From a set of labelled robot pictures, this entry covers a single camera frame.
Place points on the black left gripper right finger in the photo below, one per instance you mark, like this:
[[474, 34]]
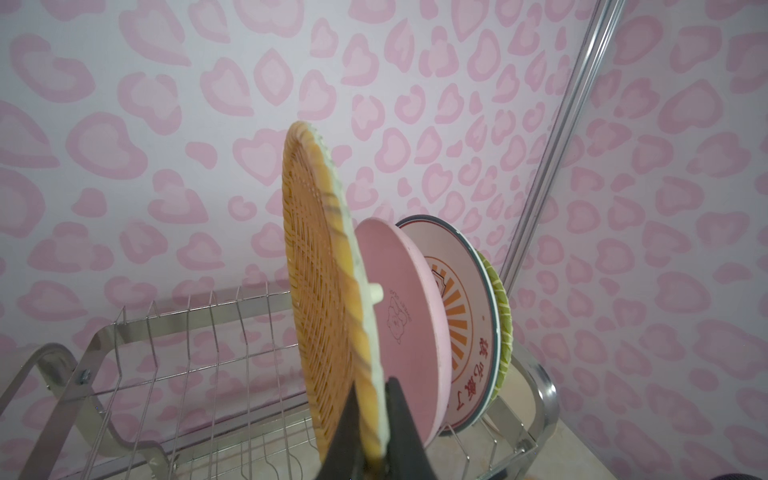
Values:
[[406, 458]]

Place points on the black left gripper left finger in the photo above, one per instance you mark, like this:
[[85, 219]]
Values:
[[345, 458]]

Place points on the brown woven bamboo plate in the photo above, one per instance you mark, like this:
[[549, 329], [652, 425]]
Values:
[[332, 298]]

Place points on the pink bear plate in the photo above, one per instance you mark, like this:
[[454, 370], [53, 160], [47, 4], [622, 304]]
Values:
[[412, 324]]

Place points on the green rimmed woven bamboo plate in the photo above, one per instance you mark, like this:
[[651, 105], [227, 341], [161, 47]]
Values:
[[506, 324]]

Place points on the white plate orange sunburst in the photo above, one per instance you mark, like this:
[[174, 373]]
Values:
[[472, 315]]

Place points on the stainless steel dish rack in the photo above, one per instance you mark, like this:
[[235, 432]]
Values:
[[213, 390]]

